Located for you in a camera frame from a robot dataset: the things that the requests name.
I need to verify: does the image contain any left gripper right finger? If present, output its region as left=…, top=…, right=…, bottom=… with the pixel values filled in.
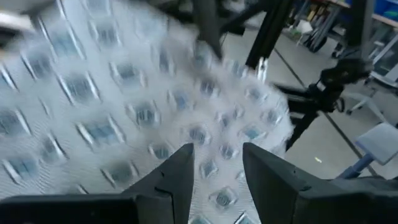
left=242, top=142, right=398, bottom=224

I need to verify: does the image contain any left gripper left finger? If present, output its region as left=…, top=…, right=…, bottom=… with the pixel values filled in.
left=0, top=142, right=196, bottom=224

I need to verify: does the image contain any grey patterned cloth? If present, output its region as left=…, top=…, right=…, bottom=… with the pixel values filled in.
left=0, top=0, right=295, bottom=224

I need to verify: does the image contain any white office chair base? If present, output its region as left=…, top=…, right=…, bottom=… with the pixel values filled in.
left=341, top=90, right=391, bottom=123

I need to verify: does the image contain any black cart wheel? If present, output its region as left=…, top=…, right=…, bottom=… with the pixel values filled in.
left=305, top=33, right=328, bottom=54

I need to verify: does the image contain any dark vertical pillar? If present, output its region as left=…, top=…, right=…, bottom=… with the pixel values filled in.
left=345, top=0, right=375, bottom=60

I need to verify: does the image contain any shelf with blue bins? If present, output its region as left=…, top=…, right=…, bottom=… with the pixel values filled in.
left=326, top=0, right=398, bottom=29

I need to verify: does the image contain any grey chair with blue post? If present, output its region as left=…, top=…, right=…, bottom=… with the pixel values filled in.
left=337, top=122, right=398, bottom=180

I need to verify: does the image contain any black stand with cables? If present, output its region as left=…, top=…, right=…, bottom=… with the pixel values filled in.
left=272, top=55, right=376, bottom=152

